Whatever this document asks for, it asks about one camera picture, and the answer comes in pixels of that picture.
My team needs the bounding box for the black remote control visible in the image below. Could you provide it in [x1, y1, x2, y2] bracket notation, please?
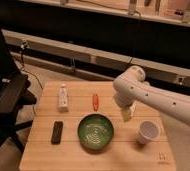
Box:
[51, 121, 63, 144]

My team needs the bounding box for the orange red marker pen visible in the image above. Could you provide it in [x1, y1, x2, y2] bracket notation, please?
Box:
[93, 94, 99, 111]

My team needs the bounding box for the black office chair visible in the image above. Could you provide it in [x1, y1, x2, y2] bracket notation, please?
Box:
[0, 9, 38, 161]

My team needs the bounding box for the white tube bottle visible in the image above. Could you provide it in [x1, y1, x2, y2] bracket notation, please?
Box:
[58, 84, 68, 112]

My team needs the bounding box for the white paper cup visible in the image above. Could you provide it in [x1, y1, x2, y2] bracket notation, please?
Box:
[137, 121, 159, 145]

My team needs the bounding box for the black cable on floor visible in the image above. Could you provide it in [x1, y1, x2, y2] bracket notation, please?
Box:
[19, 41, 44, 90]

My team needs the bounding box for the green ceramic bowl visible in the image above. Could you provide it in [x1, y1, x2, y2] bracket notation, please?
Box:
[77, 113, 114, 151]

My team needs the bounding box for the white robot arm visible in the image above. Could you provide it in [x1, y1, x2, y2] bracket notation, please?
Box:
[113, 65, 190, 126]

